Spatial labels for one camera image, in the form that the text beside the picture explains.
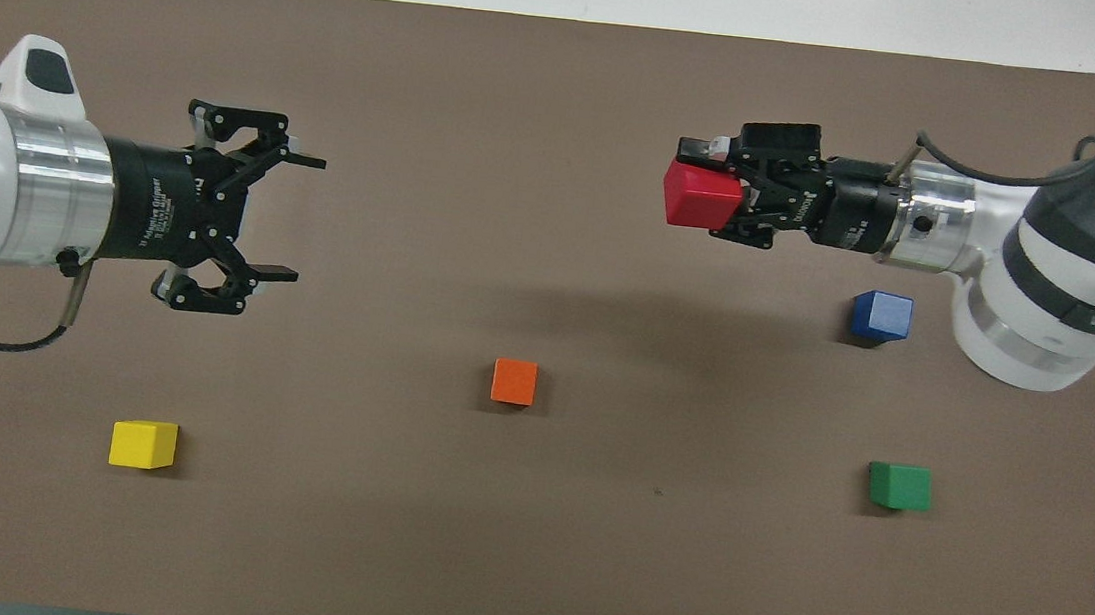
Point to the orange wooden block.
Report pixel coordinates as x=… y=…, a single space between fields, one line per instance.
x=514 y=382

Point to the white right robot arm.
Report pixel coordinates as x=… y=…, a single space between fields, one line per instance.
x=1053 y=276

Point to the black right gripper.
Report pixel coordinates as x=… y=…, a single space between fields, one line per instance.
x=844 y=205

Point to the blue wooden block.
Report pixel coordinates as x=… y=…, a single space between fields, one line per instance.
x=881 y=316

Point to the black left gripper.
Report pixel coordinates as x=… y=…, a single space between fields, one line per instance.
x=156 y=205

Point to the brown table mat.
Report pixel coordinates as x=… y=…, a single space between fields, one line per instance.
x=518 y=194

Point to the yellow wooden block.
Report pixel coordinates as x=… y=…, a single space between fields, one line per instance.
x=142 y=444

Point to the red wooden block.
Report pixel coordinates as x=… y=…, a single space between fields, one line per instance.
x=701 y=197

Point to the green wooden block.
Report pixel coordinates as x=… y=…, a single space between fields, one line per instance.
x=900 y=486

